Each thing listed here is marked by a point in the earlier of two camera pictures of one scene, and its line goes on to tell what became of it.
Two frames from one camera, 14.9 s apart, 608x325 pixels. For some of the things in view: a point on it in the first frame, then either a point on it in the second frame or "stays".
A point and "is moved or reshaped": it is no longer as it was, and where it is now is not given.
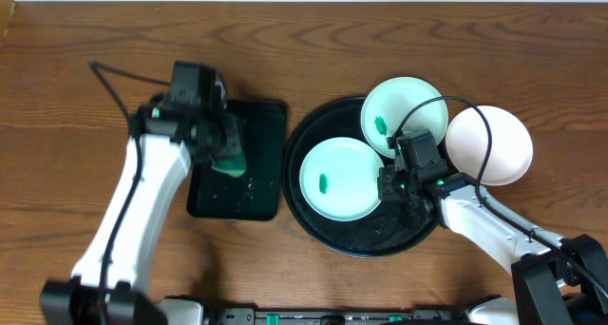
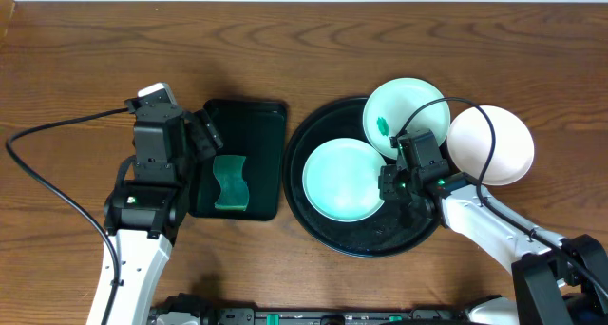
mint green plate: (338, 179) stays
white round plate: (510, 152) stays
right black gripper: (387, 191) stays
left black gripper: (230, 144) -> (200, 138)
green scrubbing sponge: (234, 166) is moved or reshaped
